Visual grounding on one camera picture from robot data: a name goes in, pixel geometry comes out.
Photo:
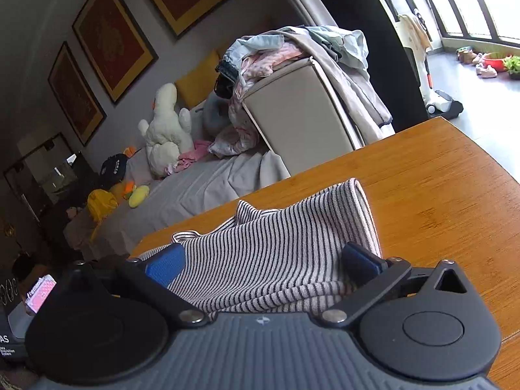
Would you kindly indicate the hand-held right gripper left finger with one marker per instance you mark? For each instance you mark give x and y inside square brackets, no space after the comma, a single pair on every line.
[164,267]

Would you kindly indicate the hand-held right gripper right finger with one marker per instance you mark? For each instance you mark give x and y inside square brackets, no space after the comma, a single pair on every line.
[362,263]

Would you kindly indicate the striped knit garment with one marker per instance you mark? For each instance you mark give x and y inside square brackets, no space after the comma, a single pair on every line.
[276,252]

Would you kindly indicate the phone with pink screen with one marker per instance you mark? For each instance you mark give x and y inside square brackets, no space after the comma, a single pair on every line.
[40,293]

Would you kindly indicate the yellow-green plush toy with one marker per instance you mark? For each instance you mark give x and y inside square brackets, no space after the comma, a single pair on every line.
[138,197]

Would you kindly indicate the grey bed sheet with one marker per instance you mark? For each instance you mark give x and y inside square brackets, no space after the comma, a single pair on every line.
[195,195]

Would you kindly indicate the yellow bag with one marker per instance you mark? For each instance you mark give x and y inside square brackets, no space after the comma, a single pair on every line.
[101,208]

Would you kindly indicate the orange-yellow plush toy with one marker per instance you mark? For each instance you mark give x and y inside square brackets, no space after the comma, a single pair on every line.
[122,190]

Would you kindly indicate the black cap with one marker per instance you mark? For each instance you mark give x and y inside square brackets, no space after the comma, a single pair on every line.
[113,168]

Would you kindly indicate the pink cloth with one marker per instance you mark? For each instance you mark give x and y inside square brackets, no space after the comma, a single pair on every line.
[195,151]

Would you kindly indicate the black side cabinet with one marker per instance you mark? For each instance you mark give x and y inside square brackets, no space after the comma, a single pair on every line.
[81,170]

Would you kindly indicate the white plush duck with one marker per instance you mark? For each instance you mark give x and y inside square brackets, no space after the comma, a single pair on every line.
[164,130]

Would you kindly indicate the pale pink hanging garment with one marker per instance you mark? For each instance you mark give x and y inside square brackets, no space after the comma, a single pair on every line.
[237,130]

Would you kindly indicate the grey cushion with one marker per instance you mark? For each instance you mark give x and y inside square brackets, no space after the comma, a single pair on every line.
[215,113]

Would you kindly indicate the beige sofa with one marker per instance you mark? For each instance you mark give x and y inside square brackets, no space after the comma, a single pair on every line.
[300,105]

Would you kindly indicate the grey-beige draped garment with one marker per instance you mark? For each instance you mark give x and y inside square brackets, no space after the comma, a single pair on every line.
[349,89]

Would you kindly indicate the white upright vacuum cleaner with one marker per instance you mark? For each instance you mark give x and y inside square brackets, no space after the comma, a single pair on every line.
[440,103]

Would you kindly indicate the yellow cushion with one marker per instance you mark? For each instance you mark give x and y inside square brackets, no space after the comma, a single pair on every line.
[197,81]

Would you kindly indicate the small framed red picture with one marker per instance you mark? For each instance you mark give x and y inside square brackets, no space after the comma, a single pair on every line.
[75,93]

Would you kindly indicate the dark folded garment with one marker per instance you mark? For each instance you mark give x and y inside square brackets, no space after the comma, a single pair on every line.
[226,81]

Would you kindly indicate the grey bay window sill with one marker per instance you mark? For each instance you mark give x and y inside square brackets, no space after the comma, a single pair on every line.
[479,97]

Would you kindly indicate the pink patterned garment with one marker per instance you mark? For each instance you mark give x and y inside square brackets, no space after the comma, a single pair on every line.
[270,59]

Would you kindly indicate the pink slippers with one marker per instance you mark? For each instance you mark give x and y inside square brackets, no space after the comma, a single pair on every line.
[486,70]

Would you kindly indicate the brown slippers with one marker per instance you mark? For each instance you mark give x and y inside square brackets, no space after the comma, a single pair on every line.
[467,55]

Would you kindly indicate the medium framed red picture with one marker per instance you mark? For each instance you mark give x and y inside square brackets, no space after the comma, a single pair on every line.
[111,36]

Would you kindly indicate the red basin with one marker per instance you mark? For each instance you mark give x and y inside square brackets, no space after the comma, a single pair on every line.
[495,63]

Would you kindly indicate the light blue shirt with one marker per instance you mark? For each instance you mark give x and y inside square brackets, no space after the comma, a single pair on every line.
[260,40]

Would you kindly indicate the green leafy plant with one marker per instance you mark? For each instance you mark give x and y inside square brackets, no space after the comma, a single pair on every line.
[512,66]

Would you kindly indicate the black-framed window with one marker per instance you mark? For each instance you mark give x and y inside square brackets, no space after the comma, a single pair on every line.
[459,28]

